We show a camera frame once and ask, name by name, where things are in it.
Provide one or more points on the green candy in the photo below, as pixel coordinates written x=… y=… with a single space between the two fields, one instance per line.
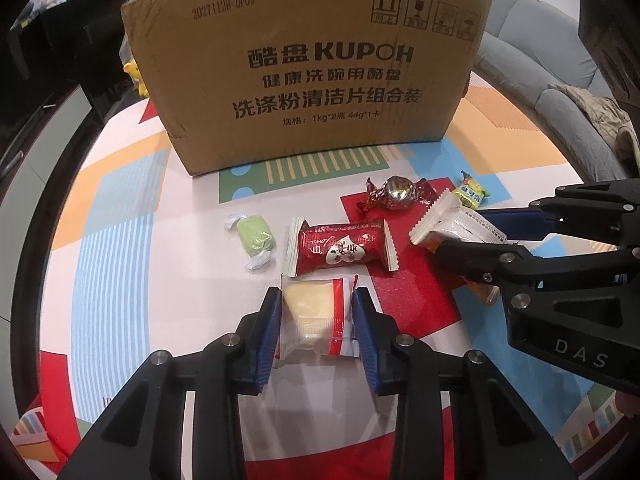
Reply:
x=252 y=237

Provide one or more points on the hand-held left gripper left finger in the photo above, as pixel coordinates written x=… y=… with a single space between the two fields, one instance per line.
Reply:
x=267 y=330

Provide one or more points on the brown cardboard box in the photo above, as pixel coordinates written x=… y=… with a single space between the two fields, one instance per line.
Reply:
x=310 y=75

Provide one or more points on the colourful checked tablecloth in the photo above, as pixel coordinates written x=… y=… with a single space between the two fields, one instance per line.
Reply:
x=165 y=270

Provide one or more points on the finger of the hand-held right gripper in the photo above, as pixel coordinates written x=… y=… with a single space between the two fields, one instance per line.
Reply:
x=480 y=260
x=515 y=224

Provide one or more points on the black upright piano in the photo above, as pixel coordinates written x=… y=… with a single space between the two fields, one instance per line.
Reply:
x=90 y=35

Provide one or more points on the white yellow cake packet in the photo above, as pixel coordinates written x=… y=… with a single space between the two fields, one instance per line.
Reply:
x=315 y=315

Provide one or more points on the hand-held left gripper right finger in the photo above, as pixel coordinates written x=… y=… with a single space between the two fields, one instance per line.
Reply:
x=367 y=330

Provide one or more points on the red heart snack packet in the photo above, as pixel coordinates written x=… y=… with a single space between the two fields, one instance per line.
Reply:
x=340 y=247

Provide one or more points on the small yellow green packet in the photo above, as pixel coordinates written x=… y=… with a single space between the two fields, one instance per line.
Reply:
x=470 y=191

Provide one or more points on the yellow bear figurine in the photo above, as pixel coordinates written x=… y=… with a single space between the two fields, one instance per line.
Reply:
x=136 y=77

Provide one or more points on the beige jacket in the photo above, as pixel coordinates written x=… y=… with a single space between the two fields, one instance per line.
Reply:
x=600 y=115

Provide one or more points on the brown foil chocolate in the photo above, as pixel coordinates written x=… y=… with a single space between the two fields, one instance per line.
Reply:
x=397 y=192

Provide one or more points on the grey television cabinet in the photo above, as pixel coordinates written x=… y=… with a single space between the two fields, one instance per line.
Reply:
x=55 y=130

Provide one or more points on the grey corner sofa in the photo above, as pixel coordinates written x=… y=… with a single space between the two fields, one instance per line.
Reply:
x=530 y=60

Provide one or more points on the white snack packet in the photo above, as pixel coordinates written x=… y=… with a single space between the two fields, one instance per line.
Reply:
x=450 y=222

